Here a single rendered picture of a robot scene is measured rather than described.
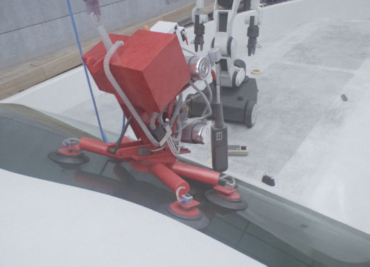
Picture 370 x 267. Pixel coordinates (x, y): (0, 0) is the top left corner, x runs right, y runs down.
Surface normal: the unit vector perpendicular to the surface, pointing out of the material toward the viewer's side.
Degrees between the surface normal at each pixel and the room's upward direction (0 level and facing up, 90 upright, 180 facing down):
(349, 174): 14
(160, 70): 90
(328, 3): 90
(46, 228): 21
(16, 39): 90
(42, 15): 90
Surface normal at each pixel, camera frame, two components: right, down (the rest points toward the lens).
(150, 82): 0.78, 0.25
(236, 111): -0.44, 0.47
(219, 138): 0.28, 0.45
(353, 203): 0.23, -0.71
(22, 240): 0.17, -0.96
